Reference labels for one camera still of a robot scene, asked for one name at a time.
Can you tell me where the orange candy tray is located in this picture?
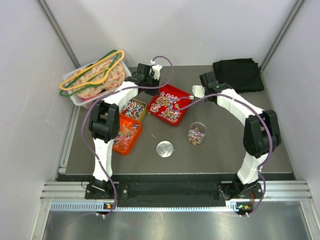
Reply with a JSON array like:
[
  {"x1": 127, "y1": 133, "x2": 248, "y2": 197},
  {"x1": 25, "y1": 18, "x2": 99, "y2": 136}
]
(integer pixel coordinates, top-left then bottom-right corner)
[{"x1": 112, "y1": 114, "x2": 143, "y2": 156}]

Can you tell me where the silver round jar lid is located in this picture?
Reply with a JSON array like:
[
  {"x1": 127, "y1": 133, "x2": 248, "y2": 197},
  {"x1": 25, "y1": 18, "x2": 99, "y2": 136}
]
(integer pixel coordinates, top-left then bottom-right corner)
[{"x1": 156, "y1": 140, "x2": 174, "y2": 158}]

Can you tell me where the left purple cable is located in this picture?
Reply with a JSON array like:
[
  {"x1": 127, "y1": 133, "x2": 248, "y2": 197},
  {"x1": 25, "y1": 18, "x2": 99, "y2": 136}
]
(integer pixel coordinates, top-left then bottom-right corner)
[{"x1": 81, "y1": 55, "x2": 174, "y2": 217}]

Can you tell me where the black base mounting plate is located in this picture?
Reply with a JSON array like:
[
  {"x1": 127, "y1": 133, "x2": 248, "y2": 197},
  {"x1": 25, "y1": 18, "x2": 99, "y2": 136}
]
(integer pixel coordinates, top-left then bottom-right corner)
[{"x1": 85, "y1": 181, "x2": 262, "y2": 203}]

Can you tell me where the green clothes hanger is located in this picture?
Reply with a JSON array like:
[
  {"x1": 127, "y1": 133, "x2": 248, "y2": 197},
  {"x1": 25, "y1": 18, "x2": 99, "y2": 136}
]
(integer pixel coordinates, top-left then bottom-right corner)
[{"x1": 59, "y1": 50, "x2": 126, "y2": 100}]

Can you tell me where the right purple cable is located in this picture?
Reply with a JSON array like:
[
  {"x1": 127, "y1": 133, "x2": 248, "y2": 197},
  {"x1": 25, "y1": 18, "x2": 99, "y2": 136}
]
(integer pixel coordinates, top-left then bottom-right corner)
[{"x1": 168, "y1": 92, "x2": 273, "y2": 217}]

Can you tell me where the yellow clothes hanger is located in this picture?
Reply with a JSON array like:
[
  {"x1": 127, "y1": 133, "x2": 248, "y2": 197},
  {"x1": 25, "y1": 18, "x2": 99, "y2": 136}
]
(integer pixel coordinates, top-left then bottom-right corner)
[{"x1": 58, "y1": 50, "x2": 126, "y2": 91}]

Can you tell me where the red candy tray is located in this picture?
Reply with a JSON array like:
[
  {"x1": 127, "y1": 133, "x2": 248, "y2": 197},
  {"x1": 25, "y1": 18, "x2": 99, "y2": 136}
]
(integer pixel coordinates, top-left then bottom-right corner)
[{"x1": 147, "y1": 84, "x2": 192, "y2": 127}]

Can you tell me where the purple cable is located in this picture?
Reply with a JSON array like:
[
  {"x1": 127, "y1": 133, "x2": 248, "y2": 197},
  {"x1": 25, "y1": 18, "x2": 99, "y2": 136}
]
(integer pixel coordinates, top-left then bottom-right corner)
[
  {"x1": 81, "y1": 55, "x2": 174, "y2": 217},
  {"x1": 168, "y1": 92, "x2": 273, "y2": 217}
]

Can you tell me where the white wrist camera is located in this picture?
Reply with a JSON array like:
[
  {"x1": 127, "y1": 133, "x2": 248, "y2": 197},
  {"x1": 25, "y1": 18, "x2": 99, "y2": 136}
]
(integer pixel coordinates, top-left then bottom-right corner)
[
  {"x1": 150, "y1": 60, "x2": 163, "y2": 81},
  {"x1": 192, "y1": 85, "x2": 206, "y2": 99}
]

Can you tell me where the pile of wrapped candies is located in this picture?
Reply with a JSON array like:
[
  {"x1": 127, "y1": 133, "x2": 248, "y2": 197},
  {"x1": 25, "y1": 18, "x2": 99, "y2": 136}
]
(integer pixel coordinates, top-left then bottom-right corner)
[{"x1": 148, "y1": 91, "x2": 181, "y2": 123}]

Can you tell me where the black folded cloth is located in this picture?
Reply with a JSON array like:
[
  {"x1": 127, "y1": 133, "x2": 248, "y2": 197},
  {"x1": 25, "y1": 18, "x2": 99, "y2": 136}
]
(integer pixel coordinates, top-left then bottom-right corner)
[{"x1": 212, "y1": 58, "x2": 265, "y2": 93}]

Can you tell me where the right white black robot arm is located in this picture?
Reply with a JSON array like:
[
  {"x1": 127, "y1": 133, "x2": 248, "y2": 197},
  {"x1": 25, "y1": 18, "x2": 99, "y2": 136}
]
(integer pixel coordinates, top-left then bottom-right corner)
[{"x1": 199, "y1": 71, "x2": 282, "y2": 198}]

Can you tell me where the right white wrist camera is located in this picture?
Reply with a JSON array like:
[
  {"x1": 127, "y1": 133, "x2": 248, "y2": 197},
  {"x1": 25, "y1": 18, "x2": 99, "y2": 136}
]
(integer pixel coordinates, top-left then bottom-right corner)
[{"x1": 192, "y1": 85, "x2": 206, "y2": 99}]

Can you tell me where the floral patterned cloth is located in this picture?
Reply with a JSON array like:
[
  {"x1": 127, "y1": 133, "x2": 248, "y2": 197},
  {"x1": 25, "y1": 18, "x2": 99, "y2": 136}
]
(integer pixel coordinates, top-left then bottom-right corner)
[{"x1": 67, "y1": 59, "x2": 126, "y2": 100}]

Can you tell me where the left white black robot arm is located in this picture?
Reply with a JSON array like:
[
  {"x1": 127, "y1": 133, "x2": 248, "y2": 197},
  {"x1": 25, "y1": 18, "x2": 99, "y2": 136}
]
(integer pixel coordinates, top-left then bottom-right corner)
[{"x1": 86, "y1": 60, "x2": 163, "y2": 199}]

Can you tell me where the gold tin candy box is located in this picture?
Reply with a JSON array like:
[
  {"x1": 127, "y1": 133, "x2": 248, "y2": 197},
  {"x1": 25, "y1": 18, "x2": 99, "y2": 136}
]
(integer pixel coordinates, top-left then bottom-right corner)
[{"x1": 120, "y1": 98, "x2": 147, "y2": 122}]

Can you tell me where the clear glass jar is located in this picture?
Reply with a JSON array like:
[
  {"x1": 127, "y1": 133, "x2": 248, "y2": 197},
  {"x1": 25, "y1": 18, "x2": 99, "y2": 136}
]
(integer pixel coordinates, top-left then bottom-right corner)
[{"x1": 187, "y1": 121, "x2": 207, "y2": 146}]

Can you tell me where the aluminium frame rail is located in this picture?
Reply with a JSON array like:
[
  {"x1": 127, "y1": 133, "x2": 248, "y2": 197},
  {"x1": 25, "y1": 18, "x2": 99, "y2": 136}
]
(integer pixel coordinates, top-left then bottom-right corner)
[{"x1": 40, "y1": 180, "x2": 313, "y2": 202}]

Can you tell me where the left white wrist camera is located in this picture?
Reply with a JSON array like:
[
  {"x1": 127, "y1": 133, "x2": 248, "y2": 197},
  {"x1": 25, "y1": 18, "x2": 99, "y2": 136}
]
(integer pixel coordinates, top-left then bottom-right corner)
[{"x1": 150, "y1": 60, "x2": 163, "y2": 81}]

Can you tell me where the white plastic basket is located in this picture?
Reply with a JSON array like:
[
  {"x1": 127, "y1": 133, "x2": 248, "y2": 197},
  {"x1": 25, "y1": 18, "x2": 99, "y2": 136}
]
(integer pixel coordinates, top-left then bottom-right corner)
[{"x1": 63, "y1": 60, "x2": 132, "y2": 109}]

